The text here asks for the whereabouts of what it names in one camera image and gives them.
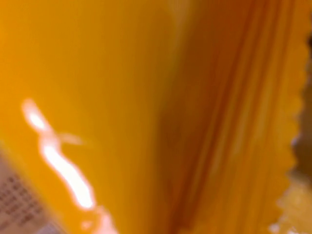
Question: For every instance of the small plain yellow packet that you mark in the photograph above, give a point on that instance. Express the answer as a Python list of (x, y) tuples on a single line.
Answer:
[(122, 85)]

